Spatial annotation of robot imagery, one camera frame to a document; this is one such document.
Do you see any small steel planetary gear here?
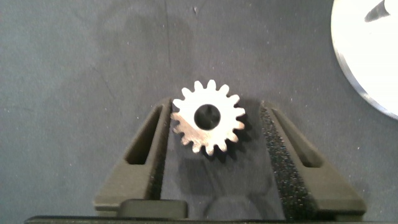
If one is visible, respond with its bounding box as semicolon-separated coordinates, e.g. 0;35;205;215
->
170;79;246;156

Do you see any round white carrier plate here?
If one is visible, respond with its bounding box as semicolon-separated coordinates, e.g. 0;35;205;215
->
330;0;398;121

